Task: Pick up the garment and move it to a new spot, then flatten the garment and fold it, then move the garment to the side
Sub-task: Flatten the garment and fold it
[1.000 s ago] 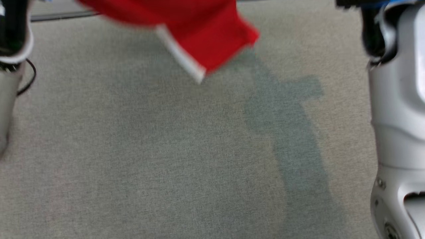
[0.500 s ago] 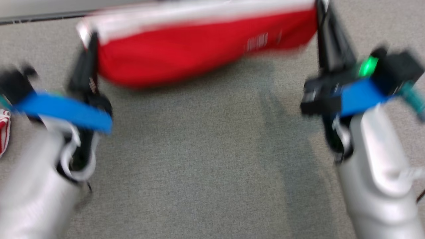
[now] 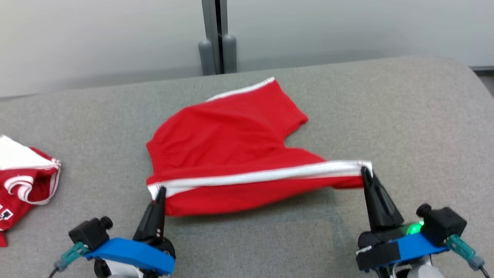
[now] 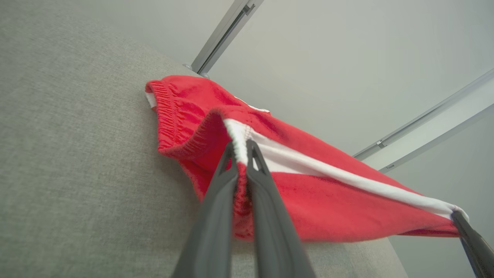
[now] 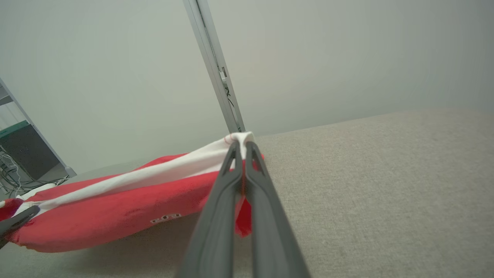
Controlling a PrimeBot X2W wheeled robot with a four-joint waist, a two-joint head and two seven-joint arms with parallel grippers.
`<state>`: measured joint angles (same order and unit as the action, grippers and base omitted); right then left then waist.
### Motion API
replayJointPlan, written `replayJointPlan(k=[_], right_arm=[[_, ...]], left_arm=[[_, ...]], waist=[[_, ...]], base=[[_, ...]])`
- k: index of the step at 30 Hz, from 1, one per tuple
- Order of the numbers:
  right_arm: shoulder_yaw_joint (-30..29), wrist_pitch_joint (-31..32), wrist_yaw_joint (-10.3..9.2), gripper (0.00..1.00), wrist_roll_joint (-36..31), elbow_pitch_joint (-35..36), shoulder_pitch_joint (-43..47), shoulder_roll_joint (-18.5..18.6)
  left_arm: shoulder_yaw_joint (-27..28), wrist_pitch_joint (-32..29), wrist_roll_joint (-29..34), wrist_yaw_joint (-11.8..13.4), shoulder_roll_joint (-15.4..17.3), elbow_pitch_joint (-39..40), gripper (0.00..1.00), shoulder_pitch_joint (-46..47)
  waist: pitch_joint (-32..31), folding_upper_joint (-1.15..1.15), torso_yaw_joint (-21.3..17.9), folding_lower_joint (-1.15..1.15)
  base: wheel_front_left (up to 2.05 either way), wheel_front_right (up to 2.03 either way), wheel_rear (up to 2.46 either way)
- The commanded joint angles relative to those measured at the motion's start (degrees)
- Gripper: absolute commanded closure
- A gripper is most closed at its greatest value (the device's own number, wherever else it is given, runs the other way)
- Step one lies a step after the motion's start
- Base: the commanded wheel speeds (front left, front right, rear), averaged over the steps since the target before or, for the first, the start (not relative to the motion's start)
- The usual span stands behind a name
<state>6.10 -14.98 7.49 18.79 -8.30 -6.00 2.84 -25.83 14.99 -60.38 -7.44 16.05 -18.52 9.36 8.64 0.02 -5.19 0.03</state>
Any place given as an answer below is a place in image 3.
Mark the red and white jersey shirt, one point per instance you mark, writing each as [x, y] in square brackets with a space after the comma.
[23, 177]

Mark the grey wall baseboard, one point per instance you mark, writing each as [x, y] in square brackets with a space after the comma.
[482, 68]

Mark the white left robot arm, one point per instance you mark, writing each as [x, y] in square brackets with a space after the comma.
[123, 270]

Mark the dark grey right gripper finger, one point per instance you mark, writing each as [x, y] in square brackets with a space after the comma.
[388, 212]
[373, 208]

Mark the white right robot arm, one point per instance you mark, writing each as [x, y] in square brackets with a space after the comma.
[417, 271]

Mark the grey cylindrical post foot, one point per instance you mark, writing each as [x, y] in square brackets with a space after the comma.
[206, 58]
[230, 54]

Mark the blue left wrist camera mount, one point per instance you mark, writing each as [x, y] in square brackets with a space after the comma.
[131, 253]

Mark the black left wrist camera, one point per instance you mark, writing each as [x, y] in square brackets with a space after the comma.
[88, 231]

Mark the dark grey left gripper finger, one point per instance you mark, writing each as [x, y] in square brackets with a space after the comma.
[148, 222]
[160, 216]

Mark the red shorts with white stripes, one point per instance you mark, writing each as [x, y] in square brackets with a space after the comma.
[224, 154]

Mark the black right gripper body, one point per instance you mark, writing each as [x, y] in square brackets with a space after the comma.
[380, 247]

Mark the grey partition post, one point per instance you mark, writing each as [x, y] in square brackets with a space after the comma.
[210, 23]

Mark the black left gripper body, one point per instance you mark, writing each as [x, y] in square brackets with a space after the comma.
[166, 247]

